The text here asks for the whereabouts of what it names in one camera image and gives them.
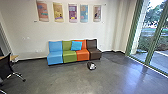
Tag black trash bag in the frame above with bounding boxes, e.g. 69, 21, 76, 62
86, 61, 98, 71

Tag green bushes outside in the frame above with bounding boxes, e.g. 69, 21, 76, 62
137, 27, 168, 52

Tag tree outside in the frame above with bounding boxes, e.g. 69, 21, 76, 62
145, 0, 168, 25

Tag orange sofa seat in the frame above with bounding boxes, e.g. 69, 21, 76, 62
73, 39, 91, 62

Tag blue square cushion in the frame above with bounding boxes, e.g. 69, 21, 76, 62
70, 40, 83, 52

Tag brown sofa seat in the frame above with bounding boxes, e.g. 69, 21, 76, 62
85, 38, 103, 61

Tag green sofa seat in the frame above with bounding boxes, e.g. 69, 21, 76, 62
61, 40, 78, 64

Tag blue sofa seat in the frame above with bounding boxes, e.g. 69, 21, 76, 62
46, 40, 64, 66

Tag wooden table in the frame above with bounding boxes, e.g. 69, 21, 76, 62
0, 54, 20, 64

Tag black office chair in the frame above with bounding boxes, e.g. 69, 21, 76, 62
0, 52, 27, 94

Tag light blue wall poster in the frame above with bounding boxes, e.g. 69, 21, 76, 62
79, 4, 90, 24

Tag beige purple wall poster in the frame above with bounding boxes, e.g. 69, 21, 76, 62
92, 4, 102, 23

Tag yellow wall poster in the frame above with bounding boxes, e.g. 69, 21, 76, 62
52, 2, 65, 23

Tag orange wall poster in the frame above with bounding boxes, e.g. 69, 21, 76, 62
35, 0, 50, 23

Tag grey door frame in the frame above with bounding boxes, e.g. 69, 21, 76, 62
0, 21, 12, 56

